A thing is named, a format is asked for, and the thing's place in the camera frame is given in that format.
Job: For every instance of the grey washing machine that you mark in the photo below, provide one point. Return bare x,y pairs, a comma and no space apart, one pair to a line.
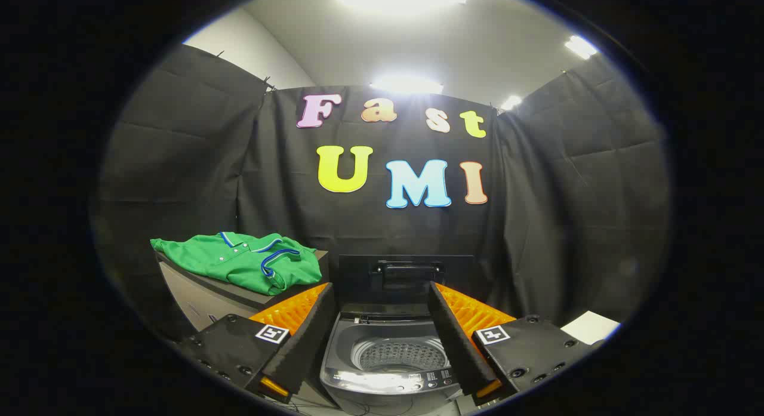
382,380

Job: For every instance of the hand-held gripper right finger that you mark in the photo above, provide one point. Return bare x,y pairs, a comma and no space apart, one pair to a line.
456,344

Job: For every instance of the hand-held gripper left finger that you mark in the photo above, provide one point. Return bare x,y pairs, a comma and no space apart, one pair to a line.
307,338

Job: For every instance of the green polo shirt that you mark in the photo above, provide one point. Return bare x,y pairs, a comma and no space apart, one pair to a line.
239,264

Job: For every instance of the grey cabinet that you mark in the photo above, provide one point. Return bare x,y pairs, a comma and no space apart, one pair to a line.
197,296

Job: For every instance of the black backdrop cloth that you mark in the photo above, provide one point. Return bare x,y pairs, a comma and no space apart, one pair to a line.
388,237

